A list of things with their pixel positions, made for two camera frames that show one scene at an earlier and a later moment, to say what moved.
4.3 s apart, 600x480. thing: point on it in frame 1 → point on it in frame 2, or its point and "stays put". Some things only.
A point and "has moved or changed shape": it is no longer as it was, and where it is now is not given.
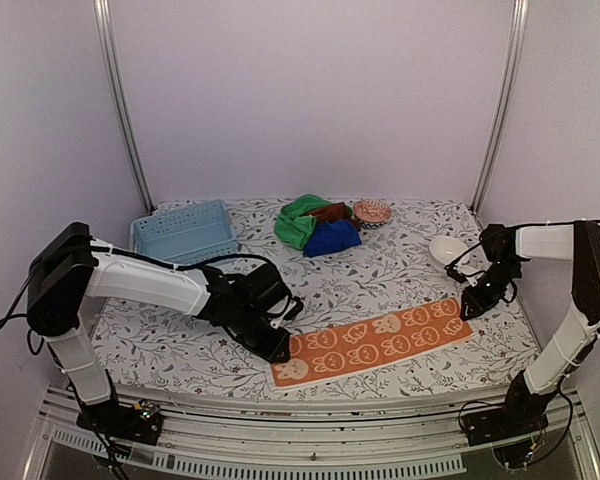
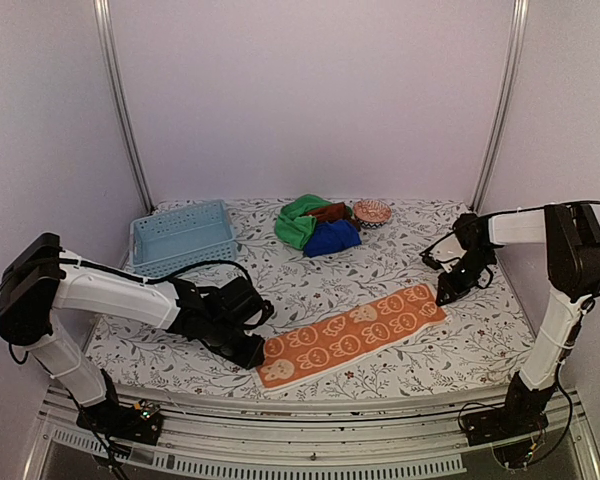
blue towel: (330, 236) stays put
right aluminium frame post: (493, 154) stays put
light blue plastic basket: (186, 234) stays put
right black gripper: (476, 302) → (444, 287)
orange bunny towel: (371, 339) has moved or changed shape
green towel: (294, 225) stays put
